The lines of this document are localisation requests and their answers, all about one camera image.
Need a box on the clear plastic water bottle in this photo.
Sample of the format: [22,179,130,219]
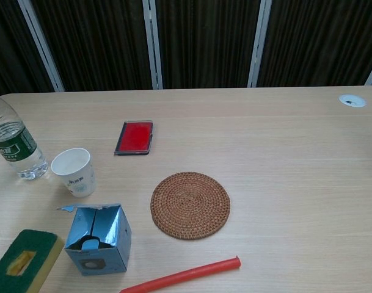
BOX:
[0,92,49,181]

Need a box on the small white paper cup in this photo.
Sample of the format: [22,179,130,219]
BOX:
[50,147,97,198]

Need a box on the red ink pad case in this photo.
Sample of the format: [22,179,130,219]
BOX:
[114,120,154,156]

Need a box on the round woven rattan coaster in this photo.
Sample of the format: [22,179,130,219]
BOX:
[150,171,232,241]

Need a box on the open blue cardboard box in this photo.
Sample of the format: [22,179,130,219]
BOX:
[56,202,133,277]

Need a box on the red plastic tube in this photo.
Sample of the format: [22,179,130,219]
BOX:
[119,255,242,293]

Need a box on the green and yellow sponge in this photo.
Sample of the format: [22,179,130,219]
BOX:
[0,229,65,293]

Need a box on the white desk cable grommet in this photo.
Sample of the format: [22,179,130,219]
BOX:
[338,94,367,108]

